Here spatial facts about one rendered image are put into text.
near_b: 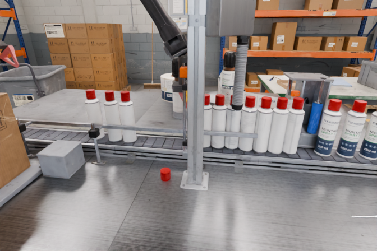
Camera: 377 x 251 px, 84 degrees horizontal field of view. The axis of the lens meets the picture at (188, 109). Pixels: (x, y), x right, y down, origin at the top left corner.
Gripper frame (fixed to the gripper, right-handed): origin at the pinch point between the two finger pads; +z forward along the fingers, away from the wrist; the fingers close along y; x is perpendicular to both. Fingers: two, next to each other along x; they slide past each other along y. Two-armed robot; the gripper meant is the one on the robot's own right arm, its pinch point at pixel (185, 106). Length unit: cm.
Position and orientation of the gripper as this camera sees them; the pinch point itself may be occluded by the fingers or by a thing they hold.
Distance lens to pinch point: 83.8
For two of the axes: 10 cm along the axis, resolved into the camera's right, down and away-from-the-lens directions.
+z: -0.1, 9.3, 3.7
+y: -9.9, -0.6, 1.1
